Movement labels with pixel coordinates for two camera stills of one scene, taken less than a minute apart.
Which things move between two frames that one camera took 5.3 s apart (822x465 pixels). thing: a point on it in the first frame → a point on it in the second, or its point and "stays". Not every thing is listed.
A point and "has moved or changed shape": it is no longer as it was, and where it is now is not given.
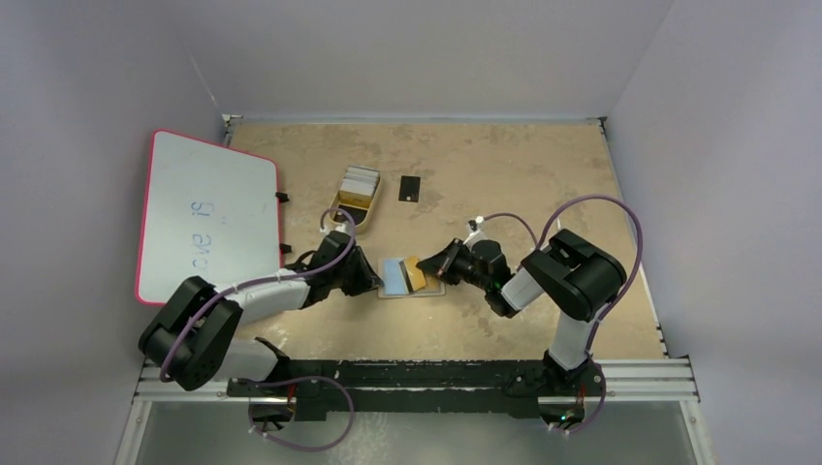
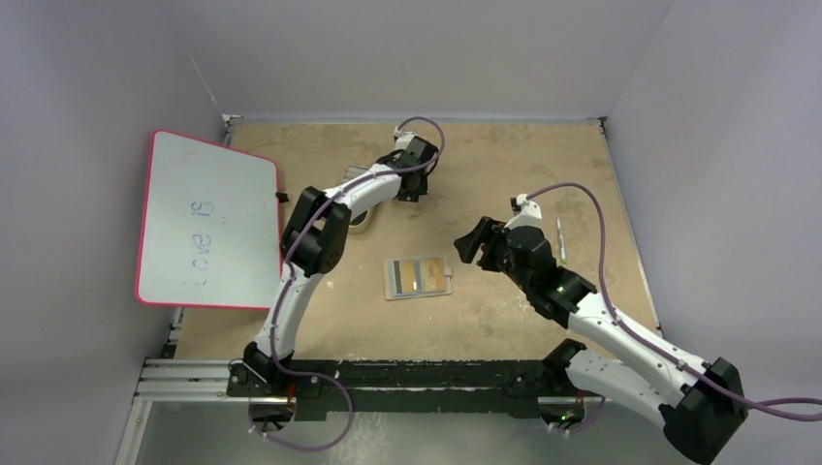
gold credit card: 415,275 has moved or changed shape
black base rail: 428,386 stays
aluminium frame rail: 625,382 stays
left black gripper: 366,280 → 420,192
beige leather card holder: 403,278 stays
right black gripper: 452,262 → 490,244
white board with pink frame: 207,211 stays
